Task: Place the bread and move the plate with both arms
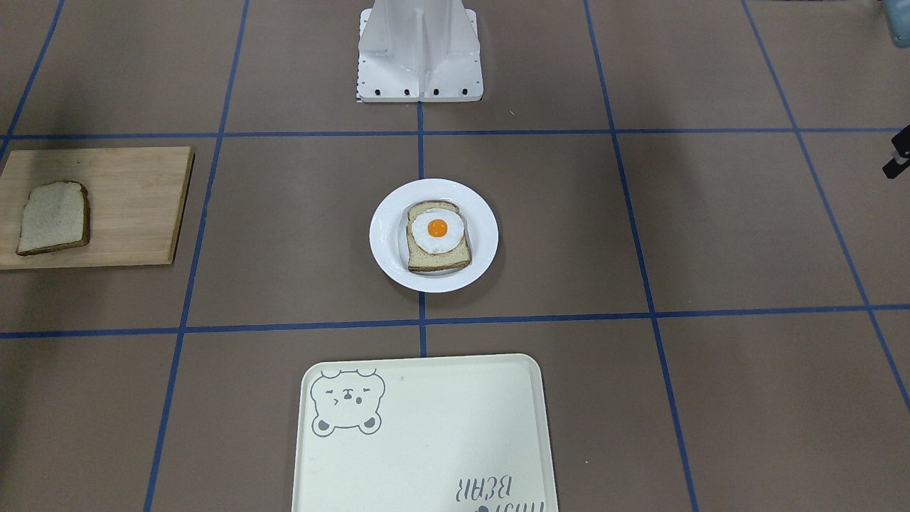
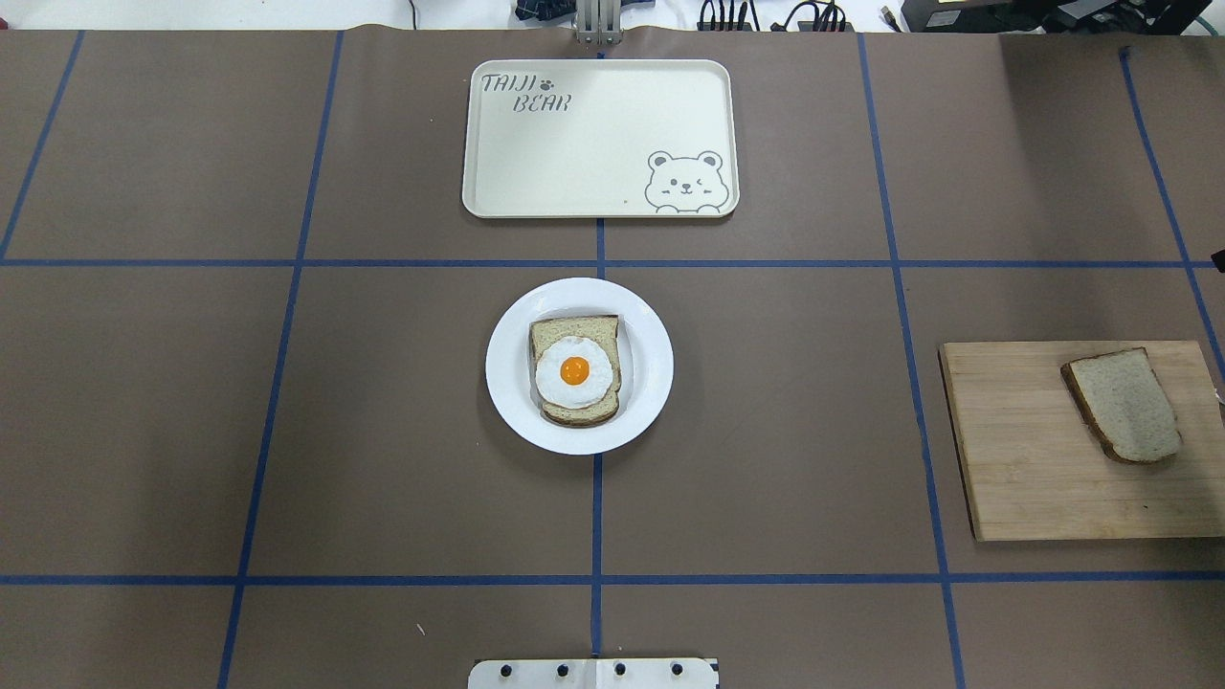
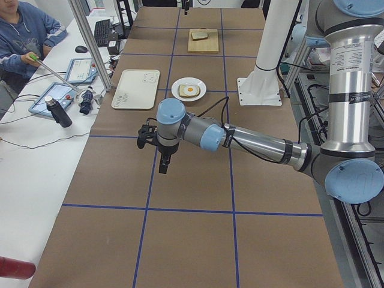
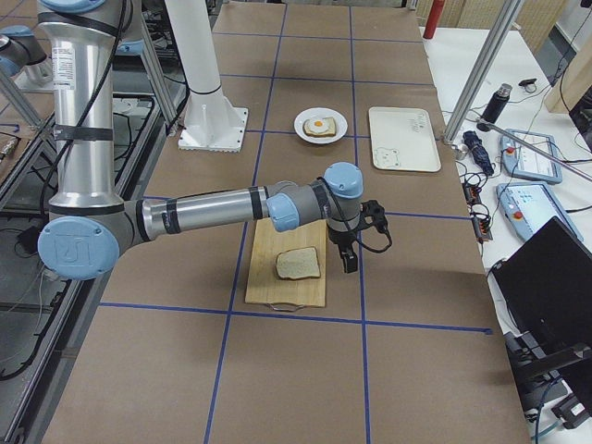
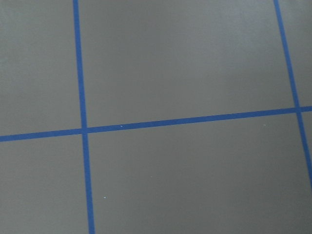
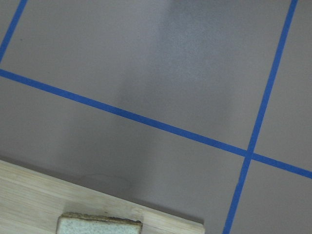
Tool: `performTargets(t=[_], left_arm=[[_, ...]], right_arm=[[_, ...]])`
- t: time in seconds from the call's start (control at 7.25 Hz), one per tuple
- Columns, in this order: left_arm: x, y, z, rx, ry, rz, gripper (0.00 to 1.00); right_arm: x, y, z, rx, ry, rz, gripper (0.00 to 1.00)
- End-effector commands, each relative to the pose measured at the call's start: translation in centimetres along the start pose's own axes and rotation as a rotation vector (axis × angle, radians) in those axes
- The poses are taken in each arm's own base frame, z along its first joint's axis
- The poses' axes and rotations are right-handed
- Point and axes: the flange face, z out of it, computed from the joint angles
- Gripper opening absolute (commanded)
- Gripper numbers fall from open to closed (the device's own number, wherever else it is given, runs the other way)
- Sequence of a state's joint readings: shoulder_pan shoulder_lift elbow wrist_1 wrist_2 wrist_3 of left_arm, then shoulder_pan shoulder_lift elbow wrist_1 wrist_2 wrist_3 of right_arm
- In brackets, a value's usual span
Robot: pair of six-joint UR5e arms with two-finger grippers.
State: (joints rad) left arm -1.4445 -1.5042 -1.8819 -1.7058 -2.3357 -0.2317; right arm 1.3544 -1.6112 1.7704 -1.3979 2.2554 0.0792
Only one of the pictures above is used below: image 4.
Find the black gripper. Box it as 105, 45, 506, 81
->
328, 228, 358, 274

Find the bread slice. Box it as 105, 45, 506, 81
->
276, 247, 321, 280

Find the egg toast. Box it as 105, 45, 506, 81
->
302, 117, 337, 138

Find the white round plate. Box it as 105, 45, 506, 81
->
293, 107, 348, 144

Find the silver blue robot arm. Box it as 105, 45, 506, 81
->
1, 25, 51, 84
38, 1, 365, 280

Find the bamboo cutting board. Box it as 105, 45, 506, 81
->
245, 219, 327, 311

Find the cream bear tray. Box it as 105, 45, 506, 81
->
368, 106, 441, 173

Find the folded navy umbrella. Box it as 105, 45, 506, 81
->
462, 130, 494, 177

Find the near teach pendant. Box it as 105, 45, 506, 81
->
496, 181, 584, 241

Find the teach pendant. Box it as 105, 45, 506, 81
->
499, 129, 562, 185
496, 181, 584, 241

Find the metal grabber stick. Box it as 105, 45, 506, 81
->
477, 118, 592, 182

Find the far teach pendant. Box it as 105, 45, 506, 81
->
499, 129, 562, 185

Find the black laptop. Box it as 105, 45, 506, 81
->
491, 216, 592, 394

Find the black water bottle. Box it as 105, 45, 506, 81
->
482, 83, 512, 123

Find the red cylinder bottle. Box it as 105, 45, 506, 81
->
423, 0, 446, 40

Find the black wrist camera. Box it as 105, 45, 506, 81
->
358, 200, 389, 234

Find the white pedestal column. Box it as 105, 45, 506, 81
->
166, 1, 249, 153

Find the aluminium frame post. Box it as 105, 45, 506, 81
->
442, 0, 524, 145

